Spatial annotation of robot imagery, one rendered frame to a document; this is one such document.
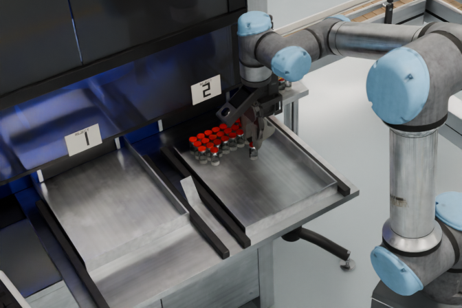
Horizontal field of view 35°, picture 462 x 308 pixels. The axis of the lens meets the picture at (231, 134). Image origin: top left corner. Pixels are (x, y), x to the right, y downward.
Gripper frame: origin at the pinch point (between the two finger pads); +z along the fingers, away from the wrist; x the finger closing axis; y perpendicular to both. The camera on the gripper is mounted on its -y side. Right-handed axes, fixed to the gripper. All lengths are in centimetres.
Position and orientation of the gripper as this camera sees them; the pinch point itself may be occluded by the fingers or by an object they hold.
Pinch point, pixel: (251, 143)
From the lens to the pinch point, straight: 182.3
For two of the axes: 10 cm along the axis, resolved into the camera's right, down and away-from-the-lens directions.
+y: 8.5, -3.7, 3.8
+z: 0.5, 7.7, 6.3
